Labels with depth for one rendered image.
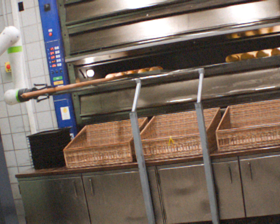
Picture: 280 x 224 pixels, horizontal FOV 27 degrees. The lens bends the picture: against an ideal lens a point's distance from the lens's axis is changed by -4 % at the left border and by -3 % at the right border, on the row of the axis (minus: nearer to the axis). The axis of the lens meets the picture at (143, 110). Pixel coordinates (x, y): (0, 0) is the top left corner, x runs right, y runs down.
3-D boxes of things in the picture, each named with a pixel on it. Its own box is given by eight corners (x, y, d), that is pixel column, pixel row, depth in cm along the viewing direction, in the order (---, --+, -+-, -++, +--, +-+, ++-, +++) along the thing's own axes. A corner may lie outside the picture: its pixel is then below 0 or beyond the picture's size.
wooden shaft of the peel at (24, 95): (25, 98, 362) (24, 93, 362) (21, 98, 363) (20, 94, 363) (129, 77, 521) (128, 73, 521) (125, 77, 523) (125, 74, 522)
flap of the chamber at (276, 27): (65, 62, 490) (76, 65, 508) (282, 24, 425) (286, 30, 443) (64, 59, 490) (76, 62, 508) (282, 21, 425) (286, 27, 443)
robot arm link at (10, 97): (2, 107, 409) (-1, 91, 408) (11, 105, 421) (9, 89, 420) (18, 104, 404) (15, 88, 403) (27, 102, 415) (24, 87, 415)
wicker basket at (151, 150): (158, 150, 485) (153, 115, 483) (226, 142, 463) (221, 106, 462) (135, 162, 440) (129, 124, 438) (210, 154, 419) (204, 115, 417)
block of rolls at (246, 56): (239, 59, 530) (238, 53, 529) (290, 52, 512) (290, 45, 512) (224, 62, 473) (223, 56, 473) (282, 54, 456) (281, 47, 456)
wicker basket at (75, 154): (91, 157, 506) (85, 125, 504) (154, 150, 486) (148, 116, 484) (65, 169, 460) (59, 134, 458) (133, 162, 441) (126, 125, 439)
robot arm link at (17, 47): (3, 29, 413) (19, 25, 415) (4, 30, 426) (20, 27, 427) (6, 53, 414) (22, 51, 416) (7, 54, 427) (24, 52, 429)
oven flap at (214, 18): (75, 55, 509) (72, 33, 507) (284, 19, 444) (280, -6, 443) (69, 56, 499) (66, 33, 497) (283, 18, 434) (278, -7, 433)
